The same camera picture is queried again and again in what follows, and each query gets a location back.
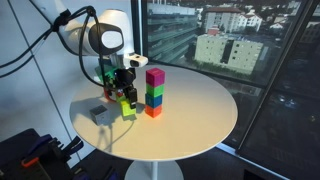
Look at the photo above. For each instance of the black spring clamp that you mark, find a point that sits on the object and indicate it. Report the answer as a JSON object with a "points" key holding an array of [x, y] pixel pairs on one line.
{"points": [[75, 145]]}

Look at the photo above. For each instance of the blue block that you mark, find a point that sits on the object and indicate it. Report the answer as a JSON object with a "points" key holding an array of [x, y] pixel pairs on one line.
{"points": [[153, 100]]}

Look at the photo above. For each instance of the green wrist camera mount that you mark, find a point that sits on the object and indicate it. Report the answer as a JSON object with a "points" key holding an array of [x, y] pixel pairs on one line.
{"points": [[105, 74]]}

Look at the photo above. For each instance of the orange block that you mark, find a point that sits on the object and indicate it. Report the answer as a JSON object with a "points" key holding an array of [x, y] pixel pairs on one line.
{"points": [[153, 111]]}

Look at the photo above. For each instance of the white table pedestal base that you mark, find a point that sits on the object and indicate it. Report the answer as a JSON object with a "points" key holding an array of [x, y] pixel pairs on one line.
{"points": [[153, 170]]}

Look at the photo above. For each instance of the grey studded block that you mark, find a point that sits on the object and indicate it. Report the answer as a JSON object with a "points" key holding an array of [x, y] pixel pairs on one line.
{"points": [[99, 115]]}

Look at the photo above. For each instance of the grey glass office building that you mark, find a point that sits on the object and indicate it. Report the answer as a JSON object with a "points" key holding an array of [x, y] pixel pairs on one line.
{"points": [[170, 30]]}

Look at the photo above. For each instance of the beige apartment building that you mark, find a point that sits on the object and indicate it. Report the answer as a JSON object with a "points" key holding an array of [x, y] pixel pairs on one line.
{"points": [[213, 50]]}

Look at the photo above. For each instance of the red white green cube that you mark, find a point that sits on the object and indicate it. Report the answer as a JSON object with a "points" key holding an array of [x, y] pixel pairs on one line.
{"points": [[107, 95]]}

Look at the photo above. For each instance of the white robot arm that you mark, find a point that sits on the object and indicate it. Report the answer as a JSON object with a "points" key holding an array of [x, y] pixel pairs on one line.
{"points": [[76, 36]]}

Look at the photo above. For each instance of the light green block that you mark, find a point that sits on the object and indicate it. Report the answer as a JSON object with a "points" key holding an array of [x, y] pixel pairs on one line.
{"points": [[126, 109]]}

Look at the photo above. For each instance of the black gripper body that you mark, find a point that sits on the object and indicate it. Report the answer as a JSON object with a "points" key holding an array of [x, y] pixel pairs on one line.
{"points": [[125, 76]]}

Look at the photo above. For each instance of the white building red roof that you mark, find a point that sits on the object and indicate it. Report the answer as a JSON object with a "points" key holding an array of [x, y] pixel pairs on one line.
{"points": [[226, 18]]}

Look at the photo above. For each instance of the mulberry pink block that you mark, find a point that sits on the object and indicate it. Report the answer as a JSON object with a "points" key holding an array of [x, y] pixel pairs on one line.
{"points": [[155, 77]]}

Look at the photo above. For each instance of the black tool bag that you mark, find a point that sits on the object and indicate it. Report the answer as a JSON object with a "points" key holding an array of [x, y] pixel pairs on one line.
{"points": [[16, 150]]}

